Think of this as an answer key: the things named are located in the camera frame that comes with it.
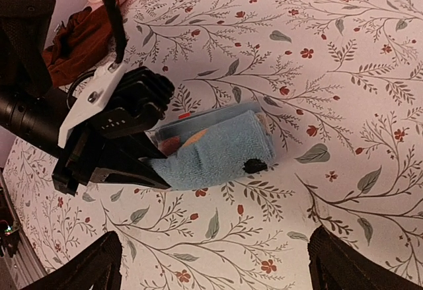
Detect front aluminium rail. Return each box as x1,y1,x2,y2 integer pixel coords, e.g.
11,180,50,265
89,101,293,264
1,177,46,289

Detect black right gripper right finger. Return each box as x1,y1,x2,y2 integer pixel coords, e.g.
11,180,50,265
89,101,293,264
307,226,420,290

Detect blue patterned towel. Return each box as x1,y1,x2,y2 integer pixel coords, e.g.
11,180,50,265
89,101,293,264
146,102,276,191

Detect dark red towel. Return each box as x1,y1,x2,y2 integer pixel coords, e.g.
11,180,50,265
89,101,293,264
42,6,112,88

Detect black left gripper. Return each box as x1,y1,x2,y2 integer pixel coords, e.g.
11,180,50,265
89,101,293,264
52,67,175,194

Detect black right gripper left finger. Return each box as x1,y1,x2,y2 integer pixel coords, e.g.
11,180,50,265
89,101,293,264
25,231,122,290

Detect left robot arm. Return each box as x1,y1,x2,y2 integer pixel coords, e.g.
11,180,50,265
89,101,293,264
1,0,174,195

